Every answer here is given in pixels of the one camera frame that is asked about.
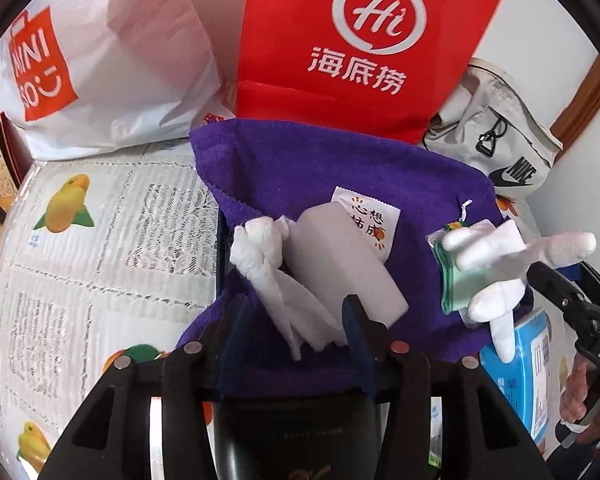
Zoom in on grey waist bag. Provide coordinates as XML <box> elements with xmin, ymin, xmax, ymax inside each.
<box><xmin>422</xmin><ymin>57</ymin><xmax>565</xmax><ymax>200</ymax></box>

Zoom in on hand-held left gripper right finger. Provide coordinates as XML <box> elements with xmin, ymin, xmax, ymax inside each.
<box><xmin>341</xmin><ymin>294</ymin><xmax>556</xmax><ymax>480</ymax></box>

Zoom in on fruit print tablecloth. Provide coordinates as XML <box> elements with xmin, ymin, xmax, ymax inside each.
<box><xmin>0</xmin><ymin>140</ymin><xmax>576</xmax><ymax>480</ymax></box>

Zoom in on blue tissue pack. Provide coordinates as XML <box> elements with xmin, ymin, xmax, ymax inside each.
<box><xmin>480</xmin><ymin>310</ymin><xmax>563</xmax><ymax>461</ymax></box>

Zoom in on white plastic shopping bag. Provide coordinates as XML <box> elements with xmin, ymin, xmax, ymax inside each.
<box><xmin>0</xmin><ymin>0</ymin><xmax>236</xmax><ymax>161</ymax></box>

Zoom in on red paper carrier bag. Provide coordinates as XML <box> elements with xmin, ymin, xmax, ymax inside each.
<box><xmin>235</xmin><ymin>0</ymin><xmax>506</xmax><ymax>146</ymax></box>

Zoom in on person's right hand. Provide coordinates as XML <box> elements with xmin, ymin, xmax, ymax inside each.
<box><xmin>560</xmin><ymin>360</ymin><xmax>600</xmax><ymax>426</ymax></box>

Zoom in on white sponge block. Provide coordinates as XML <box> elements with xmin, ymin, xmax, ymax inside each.
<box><xmin>285</xmin><ymin>202</ymin><xmax>409</xmax><ymax>332</ymax></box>

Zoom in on white glove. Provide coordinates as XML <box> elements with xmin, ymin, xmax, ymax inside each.
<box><xmin>442</xmin><ymin>220</ymin><xmax>597</xmax><ymax>363</ymax></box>

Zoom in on purple towel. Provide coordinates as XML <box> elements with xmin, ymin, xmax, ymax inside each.
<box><xmin>177</xmin><ymin>117</ymin><xmax>536</xmax><ymax>401</ymax></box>

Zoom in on green packet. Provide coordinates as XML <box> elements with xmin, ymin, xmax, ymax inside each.
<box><xmin>426</xmin><ymin>222</ymin><xmax>487</xmax><ymax>314</ymax></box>

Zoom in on knotted white tissue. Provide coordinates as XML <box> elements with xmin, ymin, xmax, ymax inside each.
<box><xmin>230</xmin><ymin>215</ymin><xmax>349</xmax><ymax>361</ymax></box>

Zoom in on small white printed sachet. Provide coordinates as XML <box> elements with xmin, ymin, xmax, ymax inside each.
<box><xmin>332</xmin><ymin>186</ymin><xmax>401</xmax><ymax>261</ymax></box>

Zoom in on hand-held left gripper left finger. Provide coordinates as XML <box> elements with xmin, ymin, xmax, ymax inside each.
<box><xmin>37</xmin><ymin>294</ymin><xmax>251</xmax><ymax>480</ymax></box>

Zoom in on brown wooden door frame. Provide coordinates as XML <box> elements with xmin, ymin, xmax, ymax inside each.
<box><xmin>550</xmin><ymin>52</ymin><xmax>600</xmax><ymax>166</ymax></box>

